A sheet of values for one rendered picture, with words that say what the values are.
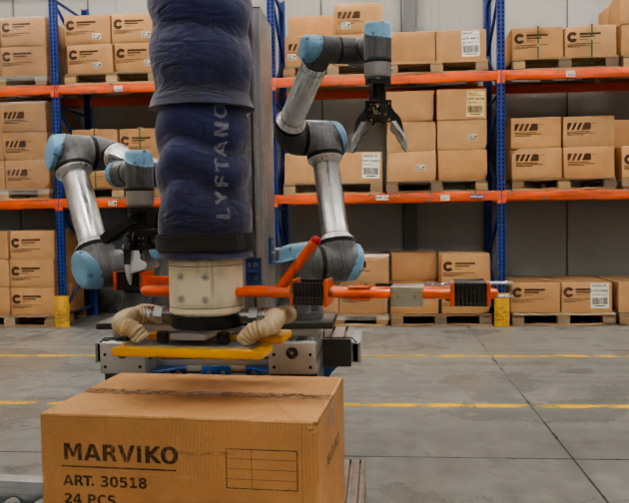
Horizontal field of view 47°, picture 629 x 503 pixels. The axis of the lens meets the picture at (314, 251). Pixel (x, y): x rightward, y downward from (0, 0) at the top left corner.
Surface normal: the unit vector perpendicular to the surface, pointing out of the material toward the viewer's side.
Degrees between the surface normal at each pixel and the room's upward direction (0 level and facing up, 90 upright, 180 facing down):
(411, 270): 92
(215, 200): 75
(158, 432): 90
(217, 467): 90
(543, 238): 90
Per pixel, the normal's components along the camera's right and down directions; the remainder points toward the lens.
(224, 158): 0.59, -0.32
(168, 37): -0.48, -0.20
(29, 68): -0.09, 0.05
